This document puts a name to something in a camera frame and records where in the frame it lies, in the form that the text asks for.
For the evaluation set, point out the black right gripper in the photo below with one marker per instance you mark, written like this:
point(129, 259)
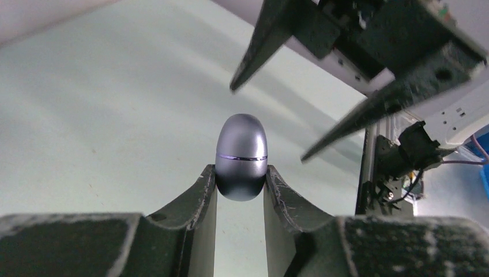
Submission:
point(415, 40)

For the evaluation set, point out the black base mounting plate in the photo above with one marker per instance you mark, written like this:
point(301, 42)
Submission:
point(382, 175)

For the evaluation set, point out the blue storage bin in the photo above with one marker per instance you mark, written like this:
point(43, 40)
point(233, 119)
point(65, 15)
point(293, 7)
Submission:
point(482, 139)

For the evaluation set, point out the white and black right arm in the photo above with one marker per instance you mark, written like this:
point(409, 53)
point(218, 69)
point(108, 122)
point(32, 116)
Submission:
point(425, 144)

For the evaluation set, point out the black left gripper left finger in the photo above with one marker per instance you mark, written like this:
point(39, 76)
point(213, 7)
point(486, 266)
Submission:
point(176, 240)

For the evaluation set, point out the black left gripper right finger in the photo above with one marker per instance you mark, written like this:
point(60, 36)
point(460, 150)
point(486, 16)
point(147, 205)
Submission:
point(303, 240)

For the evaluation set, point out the purple earbud charging case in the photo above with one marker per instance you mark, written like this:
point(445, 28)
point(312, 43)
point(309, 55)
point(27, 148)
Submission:
point(241, 158)

